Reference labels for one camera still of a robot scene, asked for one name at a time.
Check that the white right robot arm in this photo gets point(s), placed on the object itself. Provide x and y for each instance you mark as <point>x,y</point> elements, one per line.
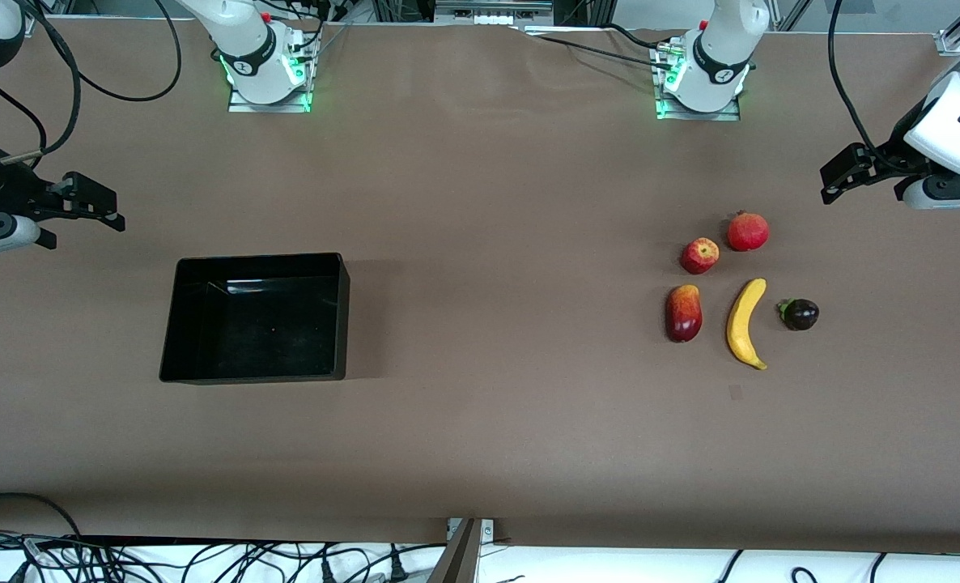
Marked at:
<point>253,48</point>

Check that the grey metal rack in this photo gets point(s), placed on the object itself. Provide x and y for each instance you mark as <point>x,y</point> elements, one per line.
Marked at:
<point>492,11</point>

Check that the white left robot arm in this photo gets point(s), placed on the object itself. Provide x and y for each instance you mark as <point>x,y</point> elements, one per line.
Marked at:
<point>719,48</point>

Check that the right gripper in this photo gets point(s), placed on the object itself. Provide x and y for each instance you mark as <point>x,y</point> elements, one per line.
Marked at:
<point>6,191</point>

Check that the red yellow mango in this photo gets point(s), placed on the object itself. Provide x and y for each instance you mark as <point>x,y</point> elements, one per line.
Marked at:
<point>684,314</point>

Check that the dark purple eggplant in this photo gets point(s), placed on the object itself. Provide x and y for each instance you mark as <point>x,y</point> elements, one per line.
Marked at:
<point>800,314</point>

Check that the red pomegranate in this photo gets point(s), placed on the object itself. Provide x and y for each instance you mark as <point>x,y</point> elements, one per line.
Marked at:
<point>748,232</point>

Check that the red apple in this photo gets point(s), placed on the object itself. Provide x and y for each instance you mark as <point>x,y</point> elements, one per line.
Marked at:
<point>699,256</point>

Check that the grey metal camera stand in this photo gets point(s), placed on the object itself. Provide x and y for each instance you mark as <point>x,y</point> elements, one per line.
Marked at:
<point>462,559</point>

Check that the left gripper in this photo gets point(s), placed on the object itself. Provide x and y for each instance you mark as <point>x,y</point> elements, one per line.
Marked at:
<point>895,157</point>

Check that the black plastic box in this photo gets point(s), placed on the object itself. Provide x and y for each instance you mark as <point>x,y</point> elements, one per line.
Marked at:
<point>261,332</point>

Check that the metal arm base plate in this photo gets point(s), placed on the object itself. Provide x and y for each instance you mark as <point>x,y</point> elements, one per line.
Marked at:
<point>269,107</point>
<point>698,115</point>

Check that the yellow banana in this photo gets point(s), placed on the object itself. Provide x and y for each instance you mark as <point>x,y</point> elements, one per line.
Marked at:
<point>741,328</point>

